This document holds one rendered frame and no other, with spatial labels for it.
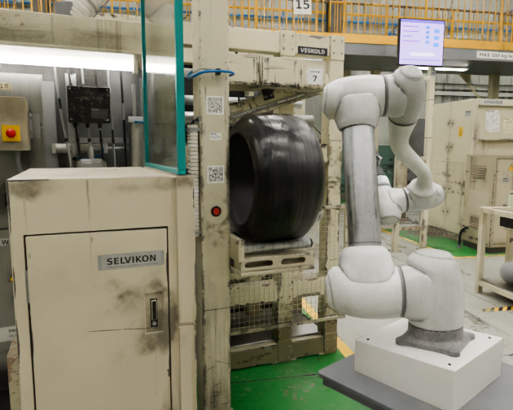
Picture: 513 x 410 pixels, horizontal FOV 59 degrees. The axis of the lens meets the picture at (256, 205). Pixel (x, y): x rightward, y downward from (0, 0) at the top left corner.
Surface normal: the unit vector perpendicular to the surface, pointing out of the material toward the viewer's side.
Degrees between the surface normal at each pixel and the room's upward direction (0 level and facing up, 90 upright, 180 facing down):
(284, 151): 64
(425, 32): 90
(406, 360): 90
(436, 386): 90
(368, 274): 70
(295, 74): 90
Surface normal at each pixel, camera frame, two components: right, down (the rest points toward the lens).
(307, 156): 0.35, -0.23
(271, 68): 0.37, 0.11
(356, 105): -0.14, -0.08
